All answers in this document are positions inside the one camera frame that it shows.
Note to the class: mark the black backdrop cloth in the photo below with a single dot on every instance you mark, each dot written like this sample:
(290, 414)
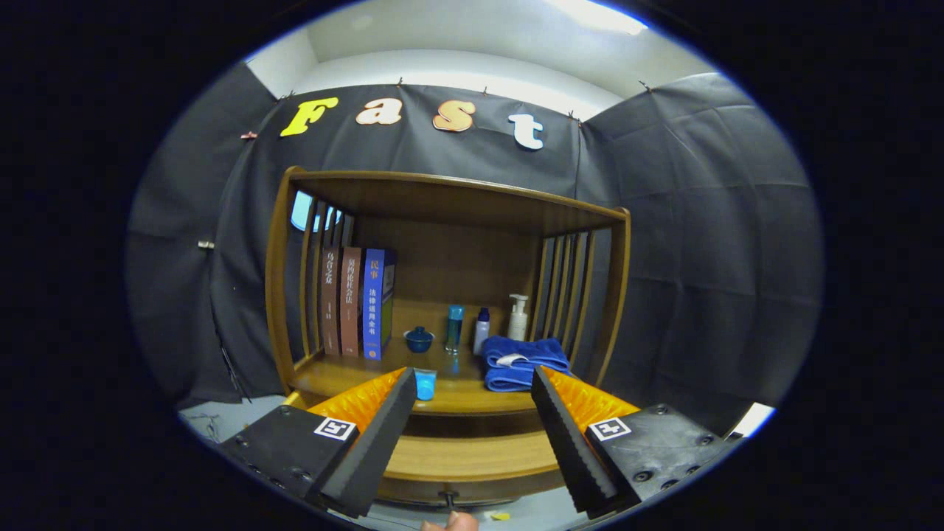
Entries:
(700, 221)

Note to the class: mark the dark brown book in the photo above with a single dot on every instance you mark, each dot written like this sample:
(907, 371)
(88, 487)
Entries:
(331, 302)

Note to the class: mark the reddish brown book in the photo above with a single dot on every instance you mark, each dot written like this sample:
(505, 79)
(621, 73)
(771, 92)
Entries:
(351, 302)

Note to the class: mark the blue white cosmetic tube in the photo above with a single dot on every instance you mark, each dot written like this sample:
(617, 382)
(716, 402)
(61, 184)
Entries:
(425, 385)

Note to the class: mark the small white bottle blue cap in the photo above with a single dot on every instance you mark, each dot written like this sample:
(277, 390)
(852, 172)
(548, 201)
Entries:
(481, 335)

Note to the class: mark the blue book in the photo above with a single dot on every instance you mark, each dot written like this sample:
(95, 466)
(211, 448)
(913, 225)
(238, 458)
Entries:
(373, 302)

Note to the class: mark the teal glass bottle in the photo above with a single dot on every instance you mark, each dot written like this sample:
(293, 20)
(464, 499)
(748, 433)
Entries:
(454, 330)

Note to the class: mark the folded blue towel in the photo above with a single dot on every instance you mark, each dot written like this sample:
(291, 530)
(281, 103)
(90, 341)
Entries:
(516, 380)

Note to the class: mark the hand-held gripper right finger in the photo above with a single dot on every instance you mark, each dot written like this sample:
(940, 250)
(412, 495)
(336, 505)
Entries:
(566, 448)

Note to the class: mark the blue lidded teacup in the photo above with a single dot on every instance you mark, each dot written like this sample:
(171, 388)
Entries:
(419, 341)

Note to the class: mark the wooden cabinet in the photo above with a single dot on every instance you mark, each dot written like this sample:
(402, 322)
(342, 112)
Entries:
(457, 254)

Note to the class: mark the wooden drawer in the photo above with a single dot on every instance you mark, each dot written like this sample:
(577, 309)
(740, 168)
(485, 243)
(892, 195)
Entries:
(472, 453)

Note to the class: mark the white pump bottle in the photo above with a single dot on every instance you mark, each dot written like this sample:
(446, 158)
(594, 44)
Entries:
(517, 324)

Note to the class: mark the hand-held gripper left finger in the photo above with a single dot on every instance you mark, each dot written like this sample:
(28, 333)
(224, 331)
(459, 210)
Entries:
(380, 450)

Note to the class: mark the wooden countertop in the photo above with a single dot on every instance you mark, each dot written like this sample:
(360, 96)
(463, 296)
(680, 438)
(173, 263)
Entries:
(457, 394)

